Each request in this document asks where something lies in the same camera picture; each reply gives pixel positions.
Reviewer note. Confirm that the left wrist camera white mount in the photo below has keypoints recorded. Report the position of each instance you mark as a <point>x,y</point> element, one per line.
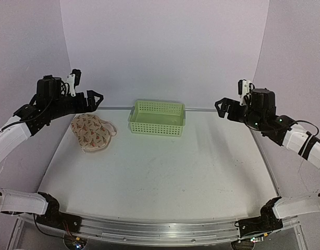
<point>73,80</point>

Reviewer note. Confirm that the aluminium front rail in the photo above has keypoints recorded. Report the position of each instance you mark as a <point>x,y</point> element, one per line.
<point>28,234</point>

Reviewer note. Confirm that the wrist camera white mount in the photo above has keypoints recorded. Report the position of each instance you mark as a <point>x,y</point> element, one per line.
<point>245,88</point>
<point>73,80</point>

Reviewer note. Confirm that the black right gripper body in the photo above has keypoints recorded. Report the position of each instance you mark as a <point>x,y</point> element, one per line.
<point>253,119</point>

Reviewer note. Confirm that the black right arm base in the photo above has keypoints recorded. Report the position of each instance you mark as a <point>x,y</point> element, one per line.
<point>266,222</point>

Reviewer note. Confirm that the green plastic basket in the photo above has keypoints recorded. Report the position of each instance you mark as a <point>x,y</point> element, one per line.
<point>157,118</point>

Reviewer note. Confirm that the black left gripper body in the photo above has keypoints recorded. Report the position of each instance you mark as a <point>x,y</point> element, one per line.
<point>57,108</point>

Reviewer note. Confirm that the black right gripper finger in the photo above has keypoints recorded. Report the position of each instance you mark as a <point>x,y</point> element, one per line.
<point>224,103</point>
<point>222,111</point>

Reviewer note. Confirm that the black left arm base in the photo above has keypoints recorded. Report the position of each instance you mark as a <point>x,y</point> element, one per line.
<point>54,218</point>

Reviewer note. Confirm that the floral mesh laundry bag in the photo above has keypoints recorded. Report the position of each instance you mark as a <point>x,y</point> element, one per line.
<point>93,134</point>

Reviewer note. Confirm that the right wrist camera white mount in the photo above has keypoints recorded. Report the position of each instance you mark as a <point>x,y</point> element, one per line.
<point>245,88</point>

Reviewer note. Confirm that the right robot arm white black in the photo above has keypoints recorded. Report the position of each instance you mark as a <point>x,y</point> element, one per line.
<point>288,133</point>

